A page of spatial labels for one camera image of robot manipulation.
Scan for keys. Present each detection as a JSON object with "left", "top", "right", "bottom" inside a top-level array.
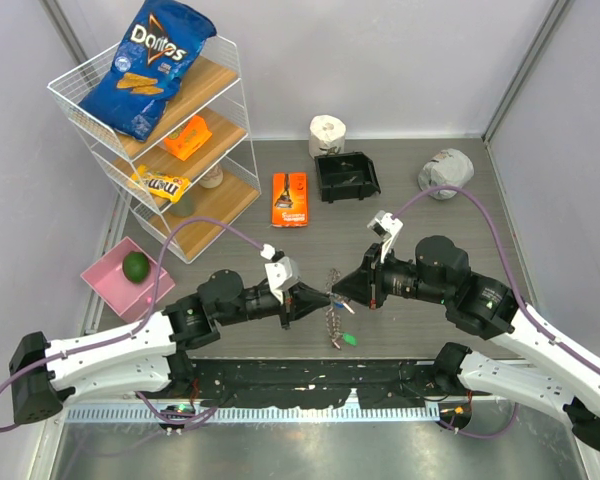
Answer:
[{"left": 329, "top": 160, "right": 362, "bottom": 186}]

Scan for white toilet paper roll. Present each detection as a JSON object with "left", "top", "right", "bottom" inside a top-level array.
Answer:
[{"left": 308, "top": 115, "right": 347, "bottom": 158}]

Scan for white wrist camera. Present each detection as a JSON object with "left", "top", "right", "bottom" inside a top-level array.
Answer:
[
  {"left": 260, "top": 243, "right": 300, "bottom": 304},
  {"left": 367, "top": 210, "right": 403, "bottom": 264}
]

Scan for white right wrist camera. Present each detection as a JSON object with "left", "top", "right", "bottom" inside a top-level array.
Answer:
[{"left": 367, "top": 210, "right": 403, "bottom": 264}]

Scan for orange snack box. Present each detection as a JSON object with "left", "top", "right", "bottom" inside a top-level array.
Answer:
[{"left": 161, "top": 115, "right": 212, "bottom": 161}]

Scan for white wire wooden shelf rack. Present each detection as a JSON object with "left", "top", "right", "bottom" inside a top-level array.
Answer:
[{"left": 48, "top": 36, "right": 261, "bottom": 263}]

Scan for green lime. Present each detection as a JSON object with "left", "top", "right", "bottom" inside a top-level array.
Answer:
[{"left": 122, "top": 251, "right": 151, "bottom": 284}]

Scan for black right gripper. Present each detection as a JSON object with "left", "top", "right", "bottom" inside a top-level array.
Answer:
[{"left": 333, "top": 241, "right": 452, "bottom": 309}]

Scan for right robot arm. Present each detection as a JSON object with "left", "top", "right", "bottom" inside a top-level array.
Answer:
[{"left": 332, "top": 236, "right": 600, "bottom": 452}]

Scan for yellow M&M candy bag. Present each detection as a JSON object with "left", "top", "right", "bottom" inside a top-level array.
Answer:
[{"left": 131, "top": 165, "right": 191, "bottom": 203}]

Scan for blue tag key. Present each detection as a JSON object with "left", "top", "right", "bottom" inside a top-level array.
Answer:
[{"left": 331, "top": 295, "right": 355, "bottom": 315}]

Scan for pink plastic tray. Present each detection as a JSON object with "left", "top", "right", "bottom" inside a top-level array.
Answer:
[{"left": 81, "top": 237, "right": 175, "bottom": 323}]

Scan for blue Doritos chip bag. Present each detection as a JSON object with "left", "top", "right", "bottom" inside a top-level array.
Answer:
[{"left": 79, "top": 1, "right": 217, "bottom": 142}]

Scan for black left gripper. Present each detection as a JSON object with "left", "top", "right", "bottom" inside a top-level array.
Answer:
[{"left": 217, "top": 279, "right": 330, "bottom": 328}]

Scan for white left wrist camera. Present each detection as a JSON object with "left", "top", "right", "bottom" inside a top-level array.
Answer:
[{"left": 260, "top": 243, "right": 300, "bottom": 304}]

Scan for grey wrapped paper bundle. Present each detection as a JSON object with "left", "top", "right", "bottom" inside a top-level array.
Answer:
[{"left": 417, "top": 148, "right": 475, "bottom": 191}]

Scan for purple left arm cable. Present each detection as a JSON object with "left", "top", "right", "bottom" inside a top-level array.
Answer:
[{"left": 0, "top": 215, "right": 276, "bottom": 434}]

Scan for orange razor box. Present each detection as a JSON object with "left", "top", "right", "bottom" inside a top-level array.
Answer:
[{"left": 271, "top": 172, "right": 309, "bottom": 228}]

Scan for black plastic storage bin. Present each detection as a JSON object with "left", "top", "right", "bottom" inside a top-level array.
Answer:
[{"left": 314, "top": 152, "right": 381, "bottom": 203}]

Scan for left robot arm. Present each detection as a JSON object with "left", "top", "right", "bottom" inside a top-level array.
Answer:
[{"left": 9, "top": 270, "right": 330, "bottom": 425}]

